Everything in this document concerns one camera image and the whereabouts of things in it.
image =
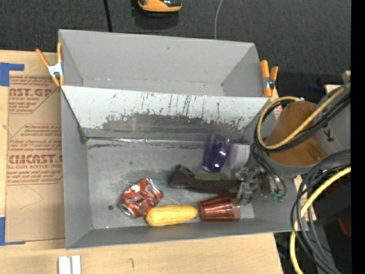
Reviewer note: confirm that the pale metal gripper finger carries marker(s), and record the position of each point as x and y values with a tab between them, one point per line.
245	194
244	174

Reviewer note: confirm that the pale clear plastic cup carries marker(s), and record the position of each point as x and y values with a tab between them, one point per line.
241	154

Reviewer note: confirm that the red-brown ribbed plastic cup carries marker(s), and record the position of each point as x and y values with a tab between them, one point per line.
218	209

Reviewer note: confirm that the purple clear plastic cup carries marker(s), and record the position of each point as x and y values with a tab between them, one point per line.
215	153

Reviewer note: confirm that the yellow toy corn cob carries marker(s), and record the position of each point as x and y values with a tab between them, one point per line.
171	215

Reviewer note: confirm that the grey metal bin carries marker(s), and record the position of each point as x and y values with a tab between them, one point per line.
159	164

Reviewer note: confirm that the crushed red drink can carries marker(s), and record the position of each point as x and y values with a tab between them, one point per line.
139	197

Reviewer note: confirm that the brown cardboard board red print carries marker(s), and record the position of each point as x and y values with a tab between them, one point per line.
34	181

